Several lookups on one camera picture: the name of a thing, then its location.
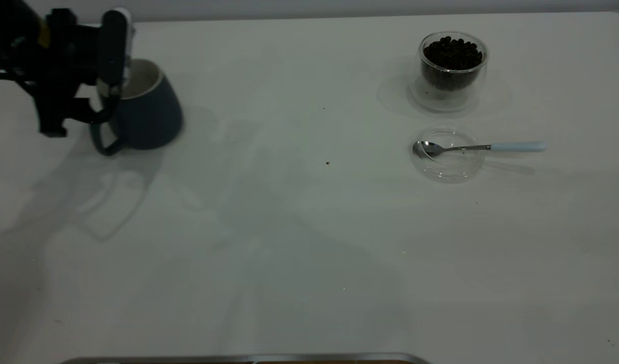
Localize dark grey ceramic mug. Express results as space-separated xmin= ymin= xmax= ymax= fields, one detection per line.
xmin=90 ymin=59 xmax=184 ymax=157

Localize clear round glass dish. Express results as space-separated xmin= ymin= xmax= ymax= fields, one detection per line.
xmin=410 ymin=127 xmax=487 ymax=183

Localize metal spoon light-blue handle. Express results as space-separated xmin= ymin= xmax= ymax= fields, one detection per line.
xmin=412 ymin=141 xmax=547 ymax=159

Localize clear double-walled glass cup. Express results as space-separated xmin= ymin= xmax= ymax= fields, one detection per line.
xmin=408 ymin=31 xmax=489 ymax=113

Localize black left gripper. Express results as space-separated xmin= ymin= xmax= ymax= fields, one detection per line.
xmin=14 ymin=7 xmax=135 ymax=102

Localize dark coffee beans pile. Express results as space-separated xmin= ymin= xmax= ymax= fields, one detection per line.
xmin=423 ymin=36 xmax=483 ymax=92

